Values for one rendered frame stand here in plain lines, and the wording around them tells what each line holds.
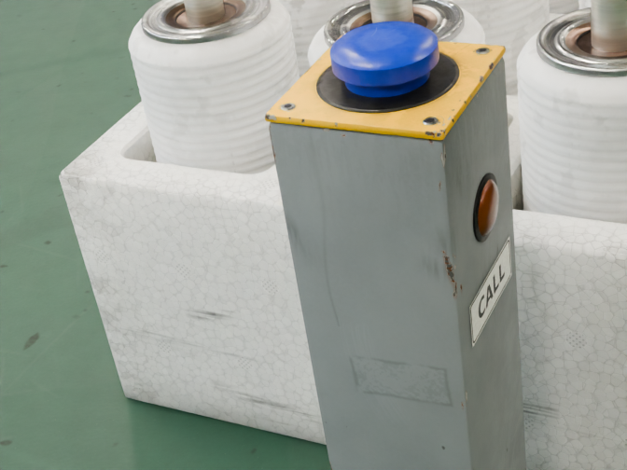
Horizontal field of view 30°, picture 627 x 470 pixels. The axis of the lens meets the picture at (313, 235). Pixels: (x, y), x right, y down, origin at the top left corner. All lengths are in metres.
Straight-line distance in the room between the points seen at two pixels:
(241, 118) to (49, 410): 0.27
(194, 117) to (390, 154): 0.27
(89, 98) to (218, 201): 0.59
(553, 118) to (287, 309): 0.20
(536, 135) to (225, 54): 0.18
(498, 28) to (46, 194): 0.50
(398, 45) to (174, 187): 0.27
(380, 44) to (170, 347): 0.36
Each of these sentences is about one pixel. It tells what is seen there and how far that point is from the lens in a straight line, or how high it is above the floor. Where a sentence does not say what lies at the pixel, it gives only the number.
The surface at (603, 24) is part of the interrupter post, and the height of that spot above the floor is 0.27.
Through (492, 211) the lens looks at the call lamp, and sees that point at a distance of 0.45.
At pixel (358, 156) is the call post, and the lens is 0.42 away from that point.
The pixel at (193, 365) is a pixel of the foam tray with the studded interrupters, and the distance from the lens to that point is 0.75.
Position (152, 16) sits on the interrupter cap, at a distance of 0.70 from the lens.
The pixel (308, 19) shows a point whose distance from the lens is 0.76.
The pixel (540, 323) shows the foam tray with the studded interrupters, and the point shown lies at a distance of 0.61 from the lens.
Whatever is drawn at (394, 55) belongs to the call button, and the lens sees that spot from 0.42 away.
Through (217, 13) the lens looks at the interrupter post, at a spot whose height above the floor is 0.25.
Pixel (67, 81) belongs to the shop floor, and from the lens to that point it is 1.28.
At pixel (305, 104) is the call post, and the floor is 0.31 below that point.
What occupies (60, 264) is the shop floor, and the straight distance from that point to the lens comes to 0.97.
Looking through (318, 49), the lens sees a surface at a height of 0.25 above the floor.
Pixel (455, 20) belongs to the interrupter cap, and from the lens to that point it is 0.63.
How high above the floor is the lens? 0.51
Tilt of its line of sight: 33 degrees down
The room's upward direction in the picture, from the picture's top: 10 degrees counter-clockwise
